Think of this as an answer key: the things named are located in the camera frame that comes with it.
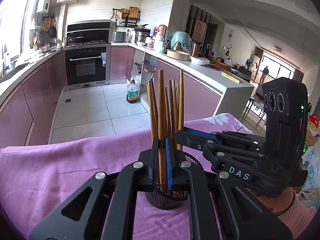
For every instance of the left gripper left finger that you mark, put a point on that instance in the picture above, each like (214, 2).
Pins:
(104, 206)

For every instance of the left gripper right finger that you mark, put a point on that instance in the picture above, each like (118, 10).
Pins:
(219, 207)

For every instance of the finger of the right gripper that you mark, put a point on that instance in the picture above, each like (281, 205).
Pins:
(240, 158)
(225, 141)

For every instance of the bamboo chopstick seven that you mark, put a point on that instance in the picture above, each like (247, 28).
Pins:
(174, 99)

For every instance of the bamboo chopstick six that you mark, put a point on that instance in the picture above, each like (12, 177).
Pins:
(181, 102)

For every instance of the bamboo chopstick two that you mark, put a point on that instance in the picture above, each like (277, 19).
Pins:
(171, 110)

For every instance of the bamboo chopstick eight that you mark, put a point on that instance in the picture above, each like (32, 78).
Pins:
(150, 111)

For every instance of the bamboo chopstick five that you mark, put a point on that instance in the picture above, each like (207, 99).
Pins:
(161, 129)

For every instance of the bamboo chopstick nine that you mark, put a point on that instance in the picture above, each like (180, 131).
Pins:
(154, 115)

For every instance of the kitchen window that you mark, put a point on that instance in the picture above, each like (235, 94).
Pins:
(12, 19)

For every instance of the right hand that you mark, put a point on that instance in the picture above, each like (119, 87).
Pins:
(277, 205)

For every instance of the black mesh utensil holder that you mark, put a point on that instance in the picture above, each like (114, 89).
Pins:
(174, 193)

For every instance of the pink floral tablecloth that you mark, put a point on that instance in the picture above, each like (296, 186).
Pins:
(37, 179)

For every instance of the white plastic bag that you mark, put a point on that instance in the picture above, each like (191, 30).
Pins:
(201, 61)

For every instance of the wooden round tray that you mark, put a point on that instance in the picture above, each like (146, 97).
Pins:
(178, 55)

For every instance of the green oil bottle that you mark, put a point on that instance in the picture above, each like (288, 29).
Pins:
(132, 92)

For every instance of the teal covered appliance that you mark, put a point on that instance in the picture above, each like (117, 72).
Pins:
(181, 41)

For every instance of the pink kettle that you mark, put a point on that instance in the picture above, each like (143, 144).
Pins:
(162, 31)

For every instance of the black built-in oven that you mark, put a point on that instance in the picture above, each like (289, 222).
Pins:
(87, 65)

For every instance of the black frying pan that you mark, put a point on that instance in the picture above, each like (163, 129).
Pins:
(52, 32)

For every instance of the black camera box right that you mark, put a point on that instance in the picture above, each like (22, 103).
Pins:
(285, 105)

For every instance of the black wall shelf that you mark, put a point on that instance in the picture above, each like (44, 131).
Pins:
(125, 17)

